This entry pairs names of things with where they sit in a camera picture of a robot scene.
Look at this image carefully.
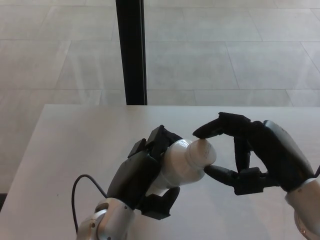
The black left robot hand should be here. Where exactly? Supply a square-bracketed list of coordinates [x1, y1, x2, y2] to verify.
[106, 124, 184, 221]

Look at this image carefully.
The white bottle cap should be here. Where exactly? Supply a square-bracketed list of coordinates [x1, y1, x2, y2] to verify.
[188, 138, 217, 168]

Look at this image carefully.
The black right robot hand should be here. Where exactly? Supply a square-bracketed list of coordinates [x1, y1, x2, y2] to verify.
[192, 111, 316, 197]

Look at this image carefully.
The white plastic bottle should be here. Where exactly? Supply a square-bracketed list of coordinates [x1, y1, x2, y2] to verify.
[148, 138, 206, 196]

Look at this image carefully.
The black furniture edge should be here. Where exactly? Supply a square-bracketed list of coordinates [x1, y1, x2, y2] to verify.
[0, 193, 8, 213]

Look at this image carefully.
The black vertical window post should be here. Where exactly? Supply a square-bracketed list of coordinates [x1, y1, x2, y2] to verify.
[115, 0, 148, 106]

